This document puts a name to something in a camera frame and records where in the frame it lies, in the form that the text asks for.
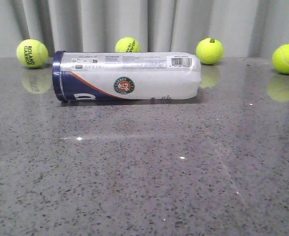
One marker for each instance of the Roland Garros tennis ball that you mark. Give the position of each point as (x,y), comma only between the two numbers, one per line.
(32,53)

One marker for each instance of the white blue tennis ball can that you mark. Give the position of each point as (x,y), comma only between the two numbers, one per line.
(129,76)

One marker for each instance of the Head Team tennis ball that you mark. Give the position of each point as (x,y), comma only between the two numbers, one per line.
(127,45)

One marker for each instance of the plain yellow tennis ball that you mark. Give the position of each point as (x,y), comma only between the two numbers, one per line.
(280,59)

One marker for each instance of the Wilson tennis ball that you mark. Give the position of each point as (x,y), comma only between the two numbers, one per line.
(209,51)

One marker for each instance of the grey pleated curtain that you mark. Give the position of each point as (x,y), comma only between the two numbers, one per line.
(246,28)

